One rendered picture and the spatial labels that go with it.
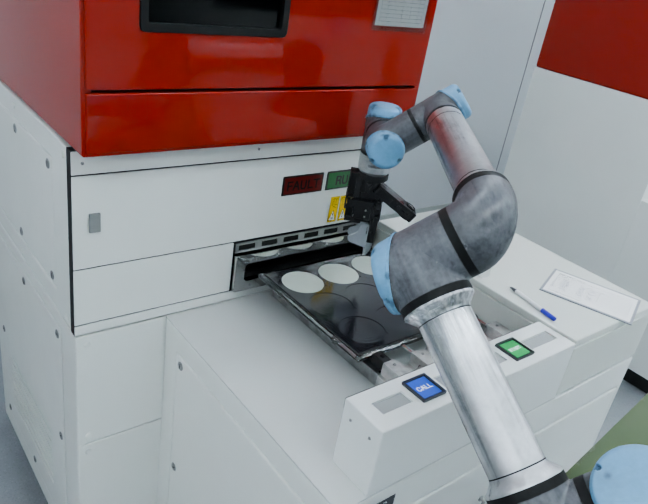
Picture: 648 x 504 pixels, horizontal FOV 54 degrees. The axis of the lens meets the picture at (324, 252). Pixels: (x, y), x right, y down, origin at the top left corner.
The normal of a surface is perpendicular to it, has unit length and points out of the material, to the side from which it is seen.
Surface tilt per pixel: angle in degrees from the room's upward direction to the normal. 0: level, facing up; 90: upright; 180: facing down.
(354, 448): 90
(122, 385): 90
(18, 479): 0
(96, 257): 90
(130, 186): 90
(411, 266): 64
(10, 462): 0
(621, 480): 38
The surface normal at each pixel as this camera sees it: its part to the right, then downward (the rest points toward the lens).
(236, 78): 0.61, 0.44
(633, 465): -0.40, -0.62
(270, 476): -0.78, 0.17
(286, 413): 0.15, -0.88
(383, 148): -0.03, 0.47
